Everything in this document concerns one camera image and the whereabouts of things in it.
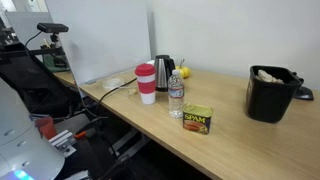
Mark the pink and white coffee cup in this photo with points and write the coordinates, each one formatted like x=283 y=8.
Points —
x=146 y=85

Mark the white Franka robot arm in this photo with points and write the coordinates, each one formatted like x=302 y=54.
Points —
x=20 y=133

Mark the red plastic cup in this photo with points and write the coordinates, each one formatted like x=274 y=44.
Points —
x=46 y=127

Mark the stainless steel electric kettle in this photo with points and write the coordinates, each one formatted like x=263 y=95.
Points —
x=162 y=75

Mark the clear plastic water bottle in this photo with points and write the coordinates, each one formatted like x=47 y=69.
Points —
x=175 y=96

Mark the small yellow pumpkin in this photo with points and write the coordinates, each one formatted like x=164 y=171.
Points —
x=185 y=71

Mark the Spam can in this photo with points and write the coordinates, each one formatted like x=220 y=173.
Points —
x=197 y=120

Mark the white divider panel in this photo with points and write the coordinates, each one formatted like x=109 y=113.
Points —
x=106 y=36

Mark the crumpled white paper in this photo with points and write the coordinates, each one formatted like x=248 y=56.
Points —
x=266 y=76

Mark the black plastic bin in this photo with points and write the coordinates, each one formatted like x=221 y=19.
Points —
x=270 y=100

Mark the black office chair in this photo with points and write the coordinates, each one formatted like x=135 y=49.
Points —
x=30 y=83

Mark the black lamp base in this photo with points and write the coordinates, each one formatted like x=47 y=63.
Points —
x=302 y=93

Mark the aluminium extrusion bracket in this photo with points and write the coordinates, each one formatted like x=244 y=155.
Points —
x=63 y=143

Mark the black stereo camera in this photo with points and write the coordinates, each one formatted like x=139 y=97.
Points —
x=52 y=27

